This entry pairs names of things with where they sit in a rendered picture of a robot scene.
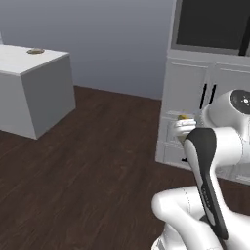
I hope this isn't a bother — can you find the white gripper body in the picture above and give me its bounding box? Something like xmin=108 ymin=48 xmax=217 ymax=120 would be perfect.
xmin=171 ymin=118 xmax=198 ymax=142

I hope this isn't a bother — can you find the white dining counter island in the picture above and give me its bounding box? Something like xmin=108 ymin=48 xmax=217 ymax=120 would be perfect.
xmin=0 ymin=43 xmax=77 ymax=141

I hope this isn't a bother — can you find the brown plate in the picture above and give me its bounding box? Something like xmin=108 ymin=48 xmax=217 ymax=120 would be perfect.
xmin=26 ymin=47 xmax=46 ymax=56

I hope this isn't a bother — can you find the white drawer front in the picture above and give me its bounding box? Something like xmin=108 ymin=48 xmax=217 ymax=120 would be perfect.
xmin=159 ymin=115 xmax=196 ymax=145
xmin=156 ymin=142 xmax=193 ymax=168

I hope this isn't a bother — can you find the white cupboard door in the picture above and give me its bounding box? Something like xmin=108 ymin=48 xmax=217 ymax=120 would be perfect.
xmin=210 ymin=62 xmax=250 ymax=108
xmin=161 ymin=59 xmax=213 ymax=115

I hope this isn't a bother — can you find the black cupboard door handle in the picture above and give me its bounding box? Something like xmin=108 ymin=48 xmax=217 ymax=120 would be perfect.
xmin=199 ymin=83 xmax=208 ymax=110
xmin=209 ymin=84 xmax=218 ymax=105

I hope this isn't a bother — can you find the black wall oven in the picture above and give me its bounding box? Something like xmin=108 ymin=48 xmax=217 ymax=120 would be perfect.
xmin=170 ymin=0 xmax=250 ymax=57

